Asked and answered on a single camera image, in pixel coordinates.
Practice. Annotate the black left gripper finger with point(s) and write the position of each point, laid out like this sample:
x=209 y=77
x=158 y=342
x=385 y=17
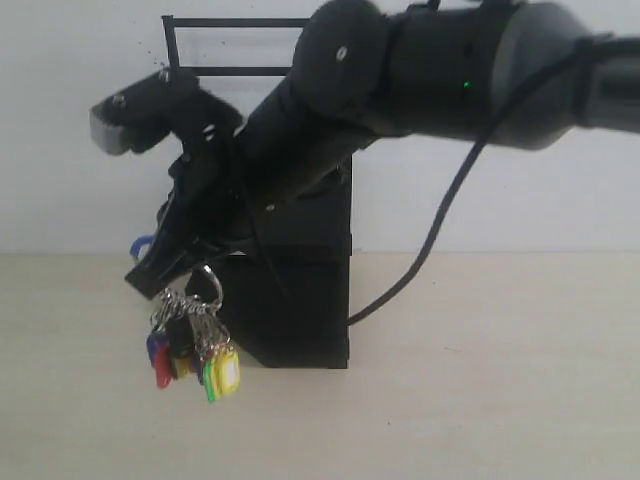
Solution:
x=162 y=258

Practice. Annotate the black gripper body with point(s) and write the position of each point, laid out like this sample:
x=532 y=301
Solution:
x=207 y=211

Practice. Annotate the bunch of colourful key tags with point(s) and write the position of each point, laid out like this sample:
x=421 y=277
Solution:
x=188 y=338

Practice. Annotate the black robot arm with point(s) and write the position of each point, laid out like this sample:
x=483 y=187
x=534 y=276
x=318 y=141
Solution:
x=515 y=74

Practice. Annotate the black two-tier metal rack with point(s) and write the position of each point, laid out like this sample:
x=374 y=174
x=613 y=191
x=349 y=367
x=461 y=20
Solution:
x=287 y=300

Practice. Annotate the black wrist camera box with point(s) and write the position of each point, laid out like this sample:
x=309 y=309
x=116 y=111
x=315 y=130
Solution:
x=140 y=116

